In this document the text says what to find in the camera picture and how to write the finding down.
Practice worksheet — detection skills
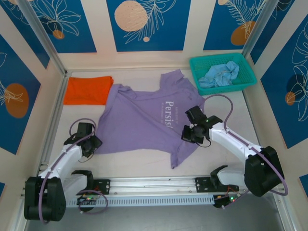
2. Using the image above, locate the purple t-shirt with white print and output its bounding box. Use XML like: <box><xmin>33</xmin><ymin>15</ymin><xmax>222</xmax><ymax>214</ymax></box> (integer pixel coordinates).
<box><xmin>96</xmin><ymin>69</ymin><xmax>206</xmax><ymax>170</ymax></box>

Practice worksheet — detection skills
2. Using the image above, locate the folded orange t-shirt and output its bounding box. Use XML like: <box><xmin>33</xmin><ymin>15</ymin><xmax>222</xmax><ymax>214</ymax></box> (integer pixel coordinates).
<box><xmin>63</xmin><ymin>76</ymin><xmax>114</xmax><ymax>106</ymax></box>

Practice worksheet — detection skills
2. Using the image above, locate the crumpled light blue t-shirt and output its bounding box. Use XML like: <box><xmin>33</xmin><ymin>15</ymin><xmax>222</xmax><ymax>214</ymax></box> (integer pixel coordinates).
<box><xmin>197</xmin><ymin>60</ymin><xmax>240</xmax><ymax>89</ymax></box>

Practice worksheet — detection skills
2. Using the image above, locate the teal plastic basket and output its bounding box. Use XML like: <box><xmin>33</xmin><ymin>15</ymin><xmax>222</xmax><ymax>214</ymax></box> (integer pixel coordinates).
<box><xmin>189</xmin><ymin>52</ymin><xmax>257</xmax><ymax>96</ymax></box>

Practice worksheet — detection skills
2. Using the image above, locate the grey metal base panel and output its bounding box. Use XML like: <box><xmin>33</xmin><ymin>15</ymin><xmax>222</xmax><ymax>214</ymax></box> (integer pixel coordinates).
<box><xmin>24</xmin><ymin>206</ymin><xmax>286</xmax><ymax>231</ymax></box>

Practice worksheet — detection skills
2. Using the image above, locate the thin black cable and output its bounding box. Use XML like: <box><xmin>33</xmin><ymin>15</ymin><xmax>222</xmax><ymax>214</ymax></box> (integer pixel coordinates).
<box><xmin>195</xmin><ymin>137</ymin><xmax>213</xmax><ymax>149</ymax></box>
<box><xmin>78</xmin><ymin>153</ymin><xmax>94</xmax><ymax>164</ymax></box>

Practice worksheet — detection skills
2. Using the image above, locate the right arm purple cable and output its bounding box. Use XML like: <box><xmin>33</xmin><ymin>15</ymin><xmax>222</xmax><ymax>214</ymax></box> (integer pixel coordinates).
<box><xmin>203</xmin><ymin>94</ymin><xmax>289</xmax><ymax>210</ymax></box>

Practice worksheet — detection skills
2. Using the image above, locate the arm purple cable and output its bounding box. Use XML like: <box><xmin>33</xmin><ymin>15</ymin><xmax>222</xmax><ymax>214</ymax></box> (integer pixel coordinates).
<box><xmin>203</xmin><ymin>94</ymin><xmax>289</xmax><ymax>210</ymax></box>
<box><xmin>38</xmin><ymin>117</ymin><xmax>109</xmax><ymax>223</ymax></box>

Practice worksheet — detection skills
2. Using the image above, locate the aluminium side rail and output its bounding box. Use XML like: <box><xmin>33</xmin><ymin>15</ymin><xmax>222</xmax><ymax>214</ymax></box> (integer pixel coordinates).
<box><xmin>36</xmin><ymin>71</ymin><xmax>70</xmax><ymax>180</ymax></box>

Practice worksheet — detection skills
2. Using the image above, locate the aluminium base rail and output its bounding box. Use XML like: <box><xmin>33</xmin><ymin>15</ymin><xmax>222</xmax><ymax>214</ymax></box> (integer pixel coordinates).
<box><xmin>23</xmin><ymin>175</ymin><xmax>283</xmax><ymax>197</ymax></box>

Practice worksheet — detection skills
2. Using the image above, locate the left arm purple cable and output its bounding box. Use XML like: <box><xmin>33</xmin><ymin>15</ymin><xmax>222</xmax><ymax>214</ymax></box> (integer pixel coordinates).
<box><xmin>38</xmin><ymin>117</ymin><xmax>109</xmax><ymax>223</ymax></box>

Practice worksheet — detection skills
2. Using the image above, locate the grey slotted cable duct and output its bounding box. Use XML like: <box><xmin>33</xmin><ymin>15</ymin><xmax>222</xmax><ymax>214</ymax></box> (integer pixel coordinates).
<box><xmin>64</xmin><ymin>195</ymin><xmax>215</xmax><ymax>209</ymax></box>

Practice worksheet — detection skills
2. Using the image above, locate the aluminium frame post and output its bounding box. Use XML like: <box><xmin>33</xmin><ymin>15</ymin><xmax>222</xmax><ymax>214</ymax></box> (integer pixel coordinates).
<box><xmin>241</xmin><ymin>0</ymin><xmax>277</xmax><ymax>58</ymax></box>
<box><xmin>17</xmin><ymin>0</ymin><xmax>68</xmax><ymax>76</ymax></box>

